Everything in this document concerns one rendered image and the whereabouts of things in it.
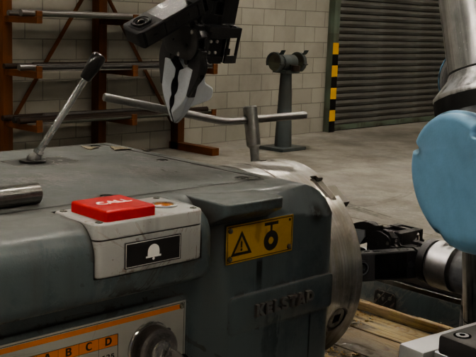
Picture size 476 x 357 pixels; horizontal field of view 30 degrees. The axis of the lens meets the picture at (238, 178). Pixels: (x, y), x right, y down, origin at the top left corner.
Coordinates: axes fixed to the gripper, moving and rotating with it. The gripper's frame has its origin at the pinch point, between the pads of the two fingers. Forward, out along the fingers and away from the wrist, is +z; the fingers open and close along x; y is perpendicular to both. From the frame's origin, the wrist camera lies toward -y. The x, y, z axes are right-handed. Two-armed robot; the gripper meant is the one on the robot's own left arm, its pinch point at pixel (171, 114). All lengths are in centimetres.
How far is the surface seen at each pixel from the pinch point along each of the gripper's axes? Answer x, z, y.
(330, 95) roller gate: 636, 243, 835
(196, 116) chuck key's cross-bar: -0.1, 0.6, 4.7
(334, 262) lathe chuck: -25.7, 13.7, 12.1
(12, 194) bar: -21.9, -1.4, -38.2
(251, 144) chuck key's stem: -4.5, 4.0, 12.9
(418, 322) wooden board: -18, 38, 54
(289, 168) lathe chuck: -11.8, 5.2, 14.4
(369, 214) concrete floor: 274, 204, 462
